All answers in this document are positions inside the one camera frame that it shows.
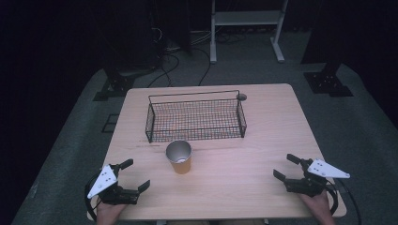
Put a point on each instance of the orange paper cup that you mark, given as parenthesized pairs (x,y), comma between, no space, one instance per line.
(179,157)

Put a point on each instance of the black stand base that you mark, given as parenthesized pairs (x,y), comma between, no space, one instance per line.
(117,86)
(328,83)

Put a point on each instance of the white metal desk frame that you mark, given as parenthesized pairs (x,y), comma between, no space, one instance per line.
(247,18)

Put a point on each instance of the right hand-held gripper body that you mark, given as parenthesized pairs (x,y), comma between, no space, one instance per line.
(313,181)

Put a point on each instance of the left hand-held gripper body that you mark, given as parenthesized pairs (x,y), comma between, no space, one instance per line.
(111,190)

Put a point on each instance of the grey round table cap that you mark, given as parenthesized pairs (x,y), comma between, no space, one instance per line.
(241,97)

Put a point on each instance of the person's left hand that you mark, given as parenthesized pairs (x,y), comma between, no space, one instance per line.
(109,213)

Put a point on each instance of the person's right hand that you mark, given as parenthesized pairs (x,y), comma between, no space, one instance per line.
(317,207)

